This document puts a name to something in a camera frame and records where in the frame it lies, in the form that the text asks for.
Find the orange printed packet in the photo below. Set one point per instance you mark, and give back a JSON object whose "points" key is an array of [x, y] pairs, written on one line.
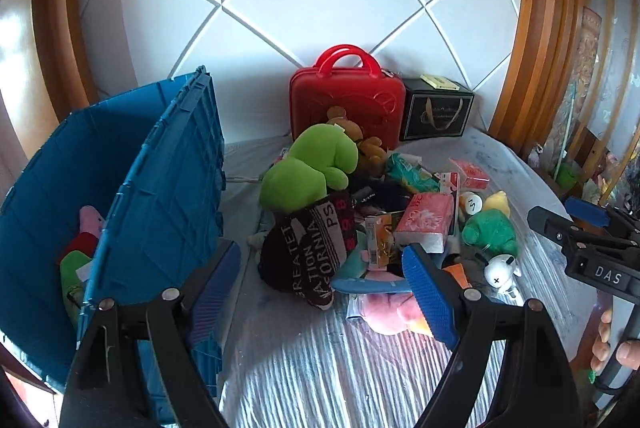
{"points": [[379, 235]]}

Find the light blue plastic paddle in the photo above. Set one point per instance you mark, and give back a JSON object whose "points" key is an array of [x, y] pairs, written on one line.
{"points": [[360, 285]]}

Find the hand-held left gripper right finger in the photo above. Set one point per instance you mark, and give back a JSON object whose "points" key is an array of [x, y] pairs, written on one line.
{"points": [[427, 293]]}

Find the red tissue packet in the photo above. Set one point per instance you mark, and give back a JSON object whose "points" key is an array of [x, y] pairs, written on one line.
{"points": [[472, 175]]}

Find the pink pig plush red dress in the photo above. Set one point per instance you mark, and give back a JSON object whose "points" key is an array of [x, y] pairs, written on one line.
{"points": [[90, 220]]}

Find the person's right hand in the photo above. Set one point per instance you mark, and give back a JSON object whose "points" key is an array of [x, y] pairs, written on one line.
{"points": [[629, 354]]}

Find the green cloth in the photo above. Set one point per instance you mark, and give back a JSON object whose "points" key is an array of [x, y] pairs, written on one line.
{"points": [[75, 268]]}

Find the yellow note pad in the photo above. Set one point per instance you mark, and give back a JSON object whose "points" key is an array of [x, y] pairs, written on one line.
{"points": [[439, 81]]}

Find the small red white packet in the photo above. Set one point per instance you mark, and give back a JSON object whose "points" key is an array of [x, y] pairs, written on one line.
{"points": [[449, 182]]}

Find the pink pig plush orange dress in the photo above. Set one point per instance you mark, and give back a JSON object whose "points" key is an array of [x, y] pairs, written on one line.
{"points": [[387, 313]]}

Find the small white figurine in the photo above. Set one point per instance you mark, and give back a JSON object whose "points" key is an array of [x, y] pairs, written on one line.
{"points": [[536, 154]]}

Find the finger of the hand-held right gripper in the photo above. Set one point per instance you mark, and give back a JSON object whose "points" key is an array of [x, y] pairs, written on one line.
{"points": [[547, 223], [587, 210]]}

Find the black gift box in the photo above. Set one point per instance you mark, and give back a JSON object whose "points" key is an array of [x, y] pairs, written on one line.
{"points": [[440, 113]]}

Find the brown bear plush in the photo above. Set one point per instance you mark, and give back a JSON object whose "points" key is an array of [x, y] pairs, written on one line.
{"points": [[372, 150]]}

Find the small white round toy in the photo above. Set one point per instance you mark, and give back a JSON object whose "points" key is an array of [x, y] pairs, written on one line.
{"points": [[470, 204]]}

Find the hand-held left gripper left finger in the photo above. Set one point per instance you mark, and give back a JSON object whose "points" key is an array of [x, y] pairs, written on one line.
{"points": [[215, 288]]}

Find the green frog plush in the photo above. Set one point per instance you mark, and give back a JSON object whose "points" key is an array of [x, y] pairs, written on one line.
{"points": [[305, 168]]}

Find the small green plush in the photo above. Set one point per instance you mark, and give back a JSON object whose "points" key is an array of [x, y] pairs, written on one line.
{"points": [[568, 171]]}

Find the red hard case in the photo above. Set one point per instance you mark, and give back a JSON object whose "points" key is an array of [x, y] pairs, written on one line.
{"points": [[350, 103]]}

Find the black printed beanie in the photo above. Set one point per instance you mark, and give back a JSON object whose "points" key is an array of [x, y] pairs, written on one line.
{"points": [[300, 248]]}

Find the white rabbit plush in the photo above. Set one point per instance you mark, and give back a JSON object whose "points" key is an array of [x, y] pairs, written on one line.
{"points": [[500, 270]]}

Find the blue plastic crate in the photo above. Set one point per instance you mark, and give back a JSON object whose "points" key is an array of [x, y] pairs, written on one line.
{"points": [[165, 208]]}

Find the teal tissue packet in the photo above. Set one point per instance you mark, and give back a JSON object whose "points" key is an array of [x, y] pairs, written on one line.
{"points": [[410, 173]]}

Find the dark green plush toy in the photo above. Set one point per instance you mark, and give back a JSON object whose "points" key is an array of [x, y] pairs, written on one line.
{"points": [[490, 233]]}

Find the pink tissue packet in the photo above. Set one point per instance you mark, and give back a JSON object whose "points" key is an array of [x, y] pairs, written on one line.
{"points": [[425, 218]]}

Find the yellow plush toy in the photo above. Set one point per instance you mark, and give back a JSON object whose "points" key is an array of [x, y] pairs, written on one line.
{"points": [[497, 203]]}

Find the wooden wall trim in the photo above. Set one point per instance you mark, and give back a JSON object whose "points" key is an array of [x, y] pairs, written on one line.
{"points": [[535, 33], [55, 8]]}

